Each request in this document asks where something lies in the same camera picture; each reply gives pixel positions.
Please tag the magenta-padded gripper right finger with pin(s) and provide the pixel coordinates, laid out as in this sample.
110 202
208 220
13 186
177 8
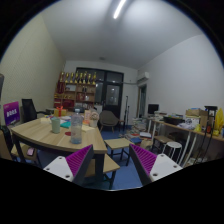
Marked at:
146 160

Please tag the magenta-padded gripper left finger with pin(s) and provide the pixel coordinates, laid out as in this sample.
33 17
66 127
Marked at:
77 160

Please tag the clear plastic water bottle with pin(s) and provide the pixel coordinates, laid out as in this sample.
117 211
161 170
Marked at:
76 128

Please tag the brown wooden stool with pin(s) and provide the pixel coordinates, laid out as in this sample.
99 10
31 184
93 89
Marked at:
162 139

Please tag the flat round red coaster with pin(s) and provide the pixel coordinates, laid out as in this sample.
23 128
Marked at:
68 133

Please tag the white round stool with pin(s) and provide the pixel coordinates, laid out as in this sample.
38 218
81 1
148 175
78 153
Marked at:
172 145

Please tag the pile of books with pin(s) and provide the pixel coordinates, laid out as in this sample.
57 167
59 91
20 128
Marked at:
136 131

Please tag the low wooden bench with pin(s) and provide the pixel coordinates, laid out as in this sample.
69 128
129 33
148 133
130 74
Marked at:
108 165

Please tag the small light wooden table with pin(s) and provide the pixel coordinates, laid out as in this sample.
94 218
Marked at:
118 143

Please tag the teal book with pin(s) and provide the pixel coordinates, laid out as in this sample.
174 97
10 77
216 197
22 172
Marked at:
66 124

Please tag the pale green ribbed cup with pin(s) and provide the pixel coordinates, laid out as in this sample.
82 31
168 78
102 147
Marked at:
55 125

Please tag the pink flowers in white pot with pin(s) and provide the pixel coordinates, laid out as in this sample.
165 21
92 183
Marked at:
94 117

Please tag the black microphone stand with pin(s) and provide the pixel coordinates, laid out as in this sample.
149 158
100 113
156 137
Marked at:
126 113

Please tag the long cluttered side desk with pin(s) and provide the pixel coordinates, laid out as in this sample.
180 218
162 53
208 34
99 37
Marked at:
186 128

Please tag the yellow gift box red ribbon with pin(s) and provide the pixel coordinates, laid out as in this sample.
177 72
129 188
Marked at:
60 112

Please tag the grey armchair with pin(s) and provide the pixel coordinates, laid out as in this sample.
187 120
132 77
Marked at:
108 119

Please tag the pale yellow notepad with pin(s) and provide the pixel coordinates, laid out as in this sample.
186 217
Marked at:
45 120

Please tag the black computer monitor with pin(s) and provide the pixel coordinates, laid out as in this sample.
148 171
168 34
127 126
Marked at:
153 108

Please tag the wooden shelf unit with trophies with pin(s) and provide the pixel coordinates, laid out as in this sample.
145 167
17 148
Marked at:
75 95

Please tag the black office chair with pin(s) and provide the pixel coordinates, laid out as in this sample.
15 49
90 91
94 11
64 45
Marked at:
29 110

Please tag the purple sign board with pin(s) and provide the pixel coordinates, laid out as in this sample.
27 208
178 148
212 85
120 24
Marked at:
11 113

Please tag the ceiling tube light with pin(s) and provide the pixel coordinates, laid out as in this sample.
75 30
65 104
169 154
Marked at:
119 9

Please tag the white wall air conditioner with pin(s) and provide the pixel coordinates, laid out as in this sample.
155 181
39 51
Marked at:
143 77

